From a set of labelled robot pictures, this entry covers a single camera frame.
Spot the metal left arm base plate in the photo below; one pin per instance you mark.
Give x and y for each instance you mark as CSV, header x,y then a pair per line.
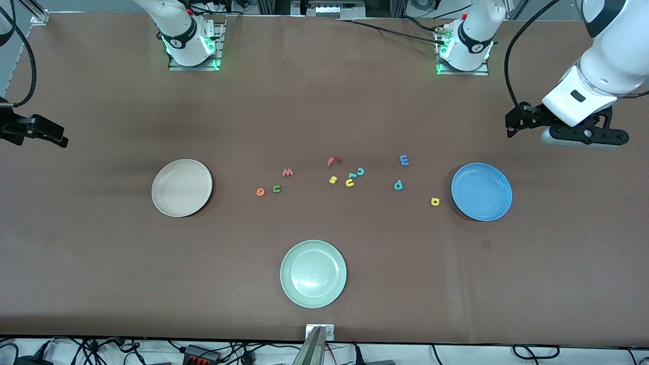
x,y
464,73

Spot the pale green plate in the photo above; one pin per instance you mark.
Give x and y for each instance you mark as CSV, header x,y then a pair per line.
x,y
313,274

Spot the grey terminal block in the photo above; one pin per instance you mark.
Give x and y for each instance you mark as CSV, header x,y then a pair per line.
x,y
334,10

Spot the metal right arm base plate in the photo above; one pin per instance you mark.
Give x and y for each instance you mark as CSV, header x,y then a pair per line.
x,y
195,68

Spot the blue letter E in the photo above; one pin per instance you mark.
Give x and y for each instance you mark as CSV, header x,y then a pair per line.
x,y
404,160

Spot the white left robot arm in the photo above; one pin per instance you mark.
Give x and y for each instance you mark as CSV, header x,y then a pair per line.
x,y
618,50

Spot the red letter f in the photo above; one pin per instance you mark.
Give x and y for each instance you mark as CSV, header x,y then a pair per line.
x,y
330,162

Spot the metal table corner bracket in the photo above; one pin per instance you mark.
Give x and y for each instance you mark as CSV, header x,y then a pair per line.
x,y
39,18

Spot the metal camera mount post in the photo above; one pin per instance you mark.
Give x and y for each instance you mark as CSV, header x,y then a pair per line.
x,y
312,350

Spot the beige brown plate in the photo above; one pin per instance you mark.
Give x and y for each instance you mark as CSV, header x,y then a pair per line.
x,y
181,187

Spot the blue plate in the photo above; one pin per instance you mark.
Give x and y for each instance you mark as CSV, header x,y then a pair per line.
x,y
481,191

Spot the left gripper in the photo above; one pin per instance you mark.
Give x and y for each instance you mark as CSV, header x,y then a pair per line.
x,y
530,118

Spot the cyan letter p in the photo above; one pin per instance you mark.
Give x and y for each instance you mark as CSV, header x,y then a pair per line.
x,y
398,187

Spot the orange black connector block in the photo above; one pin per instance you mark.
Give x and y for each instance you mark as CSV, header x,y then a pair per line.
x,y
200,355

